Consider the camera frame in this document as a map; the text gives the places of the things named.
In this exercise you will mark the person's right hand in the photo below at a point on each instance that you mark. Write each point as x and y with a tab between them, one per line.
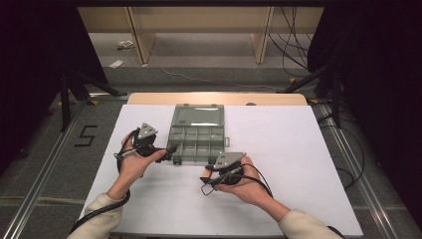
250	189

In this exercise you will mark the yellow floor tape piece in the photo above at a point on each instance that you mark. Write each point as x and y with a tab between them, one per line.
94	102
314	101
292	80

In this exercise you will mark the black curtain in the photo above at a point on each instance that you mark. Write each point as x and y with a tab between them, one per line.
33	66
381	66

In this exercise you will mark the white paper slip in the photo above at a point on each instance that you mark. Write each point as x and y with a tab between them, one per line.
116	64

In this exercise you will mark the metal floor rail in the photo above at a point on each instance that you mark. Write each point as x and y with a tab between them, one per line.
358	176
43	179

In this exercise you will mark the long wooden desk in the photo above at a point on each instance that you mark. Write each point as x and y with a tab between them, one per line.
199	18

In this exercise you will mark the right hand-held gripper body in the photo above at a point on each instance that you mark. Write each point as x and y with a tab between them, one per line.
229	161

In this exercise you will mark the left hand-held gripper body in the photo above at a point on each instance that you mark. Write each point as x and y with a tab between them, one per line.
146	132

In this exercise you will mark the black metal stand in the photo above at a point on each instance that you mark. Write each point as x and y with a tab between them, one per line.
336	99
64	106

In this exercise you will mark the small white floor object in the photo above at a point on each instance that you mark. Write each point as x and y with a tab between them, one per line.
125	44

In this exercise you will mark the person's left hand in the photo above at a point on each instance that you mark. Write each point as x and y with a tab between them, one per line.
132	169

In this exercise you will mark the small orange eraser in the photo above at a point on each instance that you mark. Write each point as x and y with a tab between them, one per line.
207	173

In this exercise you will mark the light wooden table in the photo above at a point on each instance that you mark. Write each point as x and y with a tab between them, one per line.
215	99

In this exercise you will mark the grey transparent compartment box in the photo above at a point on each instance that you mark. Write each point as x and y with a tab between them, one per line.
195	146

